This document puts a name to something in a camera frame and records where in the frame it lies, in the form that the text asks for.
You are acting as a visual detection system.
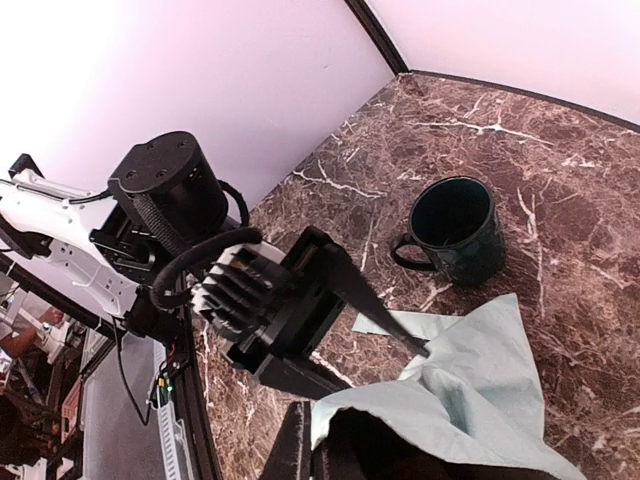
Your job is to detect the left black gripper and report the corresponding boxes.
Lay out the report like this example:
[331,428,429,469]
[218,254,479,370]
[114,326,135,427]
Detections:
[224,226,430,400]

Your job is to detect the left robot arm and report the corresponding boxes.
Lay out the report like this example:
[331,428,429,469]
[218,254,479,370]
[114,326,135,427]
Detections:
[1,131,427,399]

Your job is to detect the black front rail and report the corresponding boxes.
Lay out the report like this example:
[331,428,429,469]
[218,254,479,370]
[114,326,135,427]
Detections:
[173,306,223,480]

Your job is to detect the dark green mug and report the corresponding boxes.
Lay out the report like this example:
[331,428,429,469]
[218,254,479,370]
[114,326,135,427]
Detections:
[390,176,506,287]

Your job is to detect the mint green folding umbrella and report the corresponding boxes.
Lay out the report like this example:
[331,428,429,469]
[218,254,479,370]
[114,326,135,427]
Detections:
[311,293,583,479]

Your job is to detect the white slotted cable duct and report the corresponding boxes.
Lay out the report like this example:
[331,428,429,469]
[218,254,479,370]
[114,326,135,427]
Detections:
[157,402,193,480]

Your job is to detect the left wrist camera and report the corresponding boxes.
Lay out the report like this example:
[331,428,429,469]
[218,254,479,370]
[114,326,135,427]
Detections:
[191,242,293,343]

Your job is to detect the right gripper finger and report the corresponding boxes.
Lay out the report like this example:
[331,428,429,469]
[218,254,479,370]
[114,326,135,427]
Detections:
[259,401,312,480]

